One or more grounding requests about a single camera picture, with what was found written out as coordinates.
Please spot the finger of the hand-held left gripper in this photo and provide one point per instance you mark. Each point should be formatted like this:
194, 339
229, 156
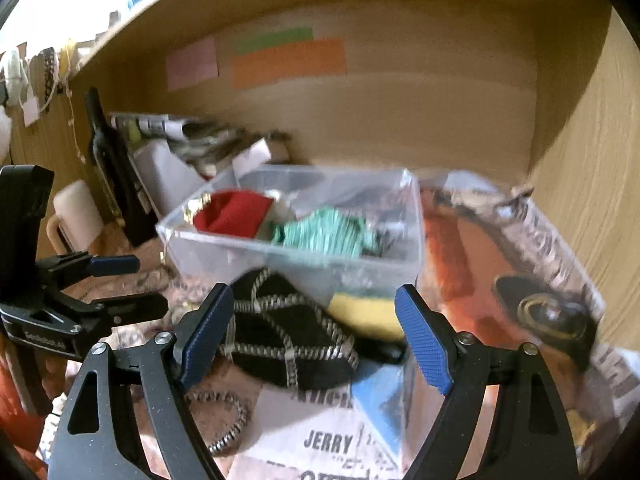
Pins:
135, 308
116, 265

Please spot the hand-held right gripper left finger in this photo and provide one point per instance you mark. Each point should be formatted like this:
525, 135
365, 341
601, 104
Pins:
205, 332

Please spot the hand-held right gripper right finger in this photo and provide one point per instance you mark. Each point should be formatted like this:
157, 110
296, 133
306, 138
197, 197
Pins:
424, 340

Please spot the black zipper-trimmed pouch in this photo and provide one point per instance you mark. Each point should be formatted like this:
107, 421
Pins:
290, 325

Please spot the clear plastic storage box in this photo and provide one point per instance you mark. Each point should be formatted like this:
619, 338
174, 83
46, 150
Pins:
350, 195

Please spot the white mug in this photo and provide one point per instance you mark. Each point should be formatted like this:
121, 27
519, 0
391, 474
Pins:
77, 210

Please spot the yellow sponge cloth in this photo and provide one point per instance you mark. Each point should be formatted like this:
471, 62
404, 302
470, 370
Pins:
367, 312

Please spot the silver zipper strip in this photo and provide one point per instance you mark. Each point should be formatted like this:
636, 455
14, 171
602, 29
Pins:
232, 425

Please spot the white plastic box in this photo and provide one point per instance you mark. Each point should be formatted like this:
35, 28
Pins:
160, 175

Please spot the red cloth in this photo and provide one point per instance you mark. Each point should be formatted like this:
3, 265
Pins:
232, 217

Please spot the green knitted cloth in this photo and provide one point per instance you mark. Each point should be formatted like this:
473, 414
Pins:
325, 237

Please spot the stack of printed papers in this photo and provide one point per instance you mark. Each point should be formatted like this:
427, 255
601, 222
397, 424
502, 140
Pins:
200, 132

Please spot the hanging lace ribbon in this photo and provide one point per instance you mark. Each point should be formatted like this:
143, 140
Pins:
49, 77

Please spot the pink sticky note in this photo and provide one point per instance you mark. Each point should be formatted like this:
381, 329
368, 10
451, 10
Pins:
192, 62

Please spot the orange sticky note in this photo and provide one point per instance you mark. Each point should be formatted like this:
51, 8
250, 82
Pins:
290, 65

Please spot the green sticky note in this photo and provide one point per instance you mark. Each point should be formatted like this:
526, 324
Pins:
275, 40

